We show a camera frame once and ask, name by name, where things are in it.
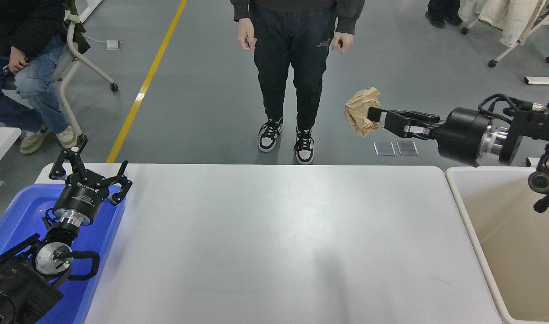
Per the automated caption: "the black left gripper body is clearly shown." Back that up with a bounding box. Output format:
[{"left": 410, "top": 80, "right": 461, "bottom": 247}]
[{"left": 54, "top": 169, "right": 111, "bottom": 217}]

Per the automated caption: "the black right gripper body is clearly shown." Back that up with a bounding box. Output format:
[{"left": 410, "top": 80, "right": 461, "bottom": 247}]
[{"left": 434, "top": 107, "right": 492, "bottom": 168}]

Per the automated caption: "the tan paper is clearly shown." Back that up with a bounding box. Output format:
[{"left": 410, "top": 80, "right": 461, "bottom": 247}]
[{"left": 345, "top": 87, "right": 383, "bottom": 137}]

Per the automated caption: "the standing person's left hand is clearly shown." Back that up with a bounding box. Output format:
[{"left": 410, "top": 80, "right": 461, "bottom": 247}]
[{"left": 332, "top": 32, "right": 355, "bottom": 54}]

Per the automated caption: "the seated person's hand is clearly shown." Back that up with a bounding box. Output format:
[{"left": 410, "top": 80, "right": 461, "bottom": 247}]
[{"left": 6, "top": 47, "right": 30, "bottom": 75}]

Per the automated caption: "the standing person's right hand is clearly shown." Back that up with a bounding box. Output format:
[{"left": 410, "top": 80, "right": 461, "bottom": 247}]
[{"left": 237, "top": 19, "right": 258, "bottom": 51}]

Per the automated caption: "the blue plastic tray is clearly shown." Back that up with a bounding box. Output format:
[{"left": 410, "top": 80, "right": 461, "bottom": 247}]
[{"left": 0, "top": 183, "right": 127, "bottom": 324}]

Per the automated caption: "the seated person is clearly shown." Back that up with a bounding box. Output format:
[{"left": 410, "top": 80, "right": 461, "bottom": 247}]
[{"left": 0, "top": 0, "right": 79, "bottom": 155}]

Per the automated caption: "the large pale plastic bin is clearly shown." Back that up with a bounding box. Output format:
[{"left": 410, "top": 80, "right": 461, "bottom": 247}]
[{"left": 445, "top": 166, "right": 549, "bottom": 324}]

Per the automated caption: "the white chair with coat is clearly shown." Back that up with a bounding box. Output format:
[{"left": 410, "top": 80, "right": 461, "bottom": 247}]
[{"left": 461, "top": 0, "right": 549, "bottom": 68}]

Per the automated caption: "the standing person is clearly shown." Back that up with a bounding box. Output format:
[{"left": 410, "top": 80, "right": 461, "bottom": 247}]
[{"left": 231, "top": 0, "right": 366, "bottom": 165}]

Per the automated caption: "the dark green jacket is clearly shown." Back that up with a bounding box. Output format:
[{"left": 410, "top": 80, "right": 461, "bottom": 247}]
[{"left": 62, "top": 0, "right": 91, "bottom": 58}]

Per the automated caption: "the white rolling chair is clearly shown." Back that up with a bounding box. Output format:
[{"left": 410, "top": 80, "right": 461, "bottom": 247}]
[{"left": 0, "top": 0, "right": 118, "bottom": 141}]

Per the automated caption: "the cream coat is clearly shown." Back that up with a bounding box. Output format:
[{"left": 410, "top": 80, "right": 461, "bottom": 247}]
[{"left": 460, "top": 0, "right": 547, "bottom": 47}]

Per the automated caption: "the white furniture frame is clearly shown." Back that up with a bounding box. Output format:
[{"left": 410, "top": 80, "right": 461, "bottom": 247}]
[{"left": 76, "top": 0, "right": 103, "bottom": 24}]

